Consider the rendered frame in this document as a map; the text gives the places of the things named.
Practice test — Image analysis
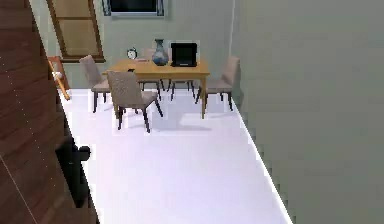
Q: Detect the light wooden dining table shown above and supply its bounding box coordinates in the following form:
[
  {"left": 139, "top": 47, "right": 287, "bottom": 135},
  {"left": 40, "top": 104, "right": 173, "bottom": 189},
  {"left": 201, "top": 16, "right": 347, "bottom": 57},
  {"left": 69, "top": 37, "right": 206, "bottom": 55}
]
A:
[{"left": 102, "top": 58, "right": 211, "bottom": 120}]

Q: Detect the black open laptop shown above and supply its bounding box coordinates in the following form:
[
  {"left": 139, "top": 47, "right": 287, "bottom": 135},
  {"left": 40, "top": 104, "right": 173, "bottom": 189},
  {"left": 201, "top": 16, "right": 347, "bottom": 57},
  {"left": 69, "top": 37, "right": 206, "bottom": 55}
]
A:
[{"left": 170, "top": 42, "right": 198, "bottom": 68}]

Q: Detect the blue grey ceramic vase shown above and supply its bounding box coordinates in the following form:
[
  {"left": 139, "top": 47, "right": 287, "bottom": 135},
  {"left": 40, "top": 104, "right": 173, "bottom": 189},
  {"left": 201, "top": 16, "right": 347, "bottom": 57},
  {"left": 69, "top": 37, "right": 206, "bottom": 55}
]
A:
[{"left": 151, "top": 38, "right": 170, "bottom": 67}]

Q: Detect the orange wooden chair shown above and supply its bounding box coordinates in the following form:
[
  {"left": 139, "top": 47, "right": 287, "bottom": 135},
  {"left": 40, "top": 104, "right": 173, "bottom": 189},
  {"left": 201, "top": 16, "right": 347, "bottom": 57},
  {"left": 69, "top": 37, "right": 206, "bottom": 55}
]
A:
[{"left": 46, "top": 55, "right": 72, "bottom": 101}]

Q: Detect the brown framed window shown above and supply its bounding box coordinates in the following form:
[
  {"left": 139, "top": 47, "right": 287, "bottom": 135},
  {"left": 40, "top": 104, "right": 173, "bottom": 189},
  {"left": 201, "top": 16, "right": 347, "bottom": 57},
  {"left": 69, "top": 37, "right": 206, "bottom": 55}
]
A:
[{"left": 45, "top": 0, "right": 106, "bottom": 64}]

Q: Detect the dark brown wooden room door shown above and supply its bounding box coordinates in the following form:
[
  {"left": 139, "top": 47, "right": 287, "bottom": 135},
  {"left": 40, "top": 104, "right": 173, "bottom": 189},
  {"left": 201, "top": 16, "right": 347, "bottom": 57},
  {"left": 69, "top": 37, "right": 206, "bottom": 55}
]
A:
[{"left": 0, "top": 0, "right": 101, "bottom": 224}]

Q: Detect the black door handle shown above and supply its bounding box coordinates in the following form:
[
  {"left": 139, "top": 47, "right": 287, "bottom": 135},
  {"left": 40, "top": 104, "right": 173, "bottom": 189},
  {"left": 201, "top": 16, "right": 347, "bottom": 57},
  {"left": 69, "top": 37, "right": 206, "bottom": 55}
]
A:
[{"left": 55, "top": 136, "right": 92, "bottom": 209}]

